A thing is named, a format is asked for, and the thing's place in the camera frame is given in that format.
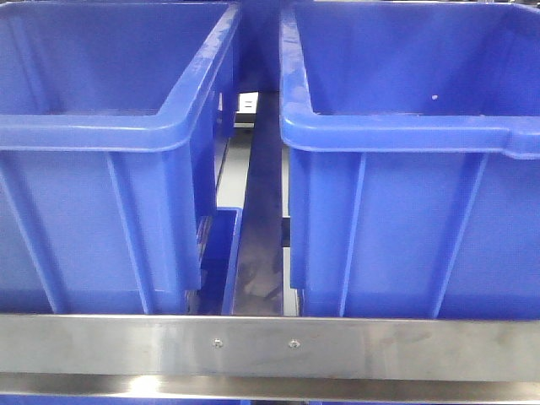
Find rear blue plastic bin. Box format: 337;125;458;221
237;0;286;93

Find blue plastic bin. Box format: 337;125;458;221
280;1;539;321
187;207;242;316
1;1;240;315
237;0;286;93

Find lower blue plastic bin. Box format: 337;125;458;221
187;207;242;316

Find right blue plastic bin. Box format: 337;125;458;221
280;1;539;321

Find left blue plastic bin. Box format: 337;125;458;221
1;1;240;315

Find stainless steel shelf rail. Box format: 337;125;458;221
1;314;539;404

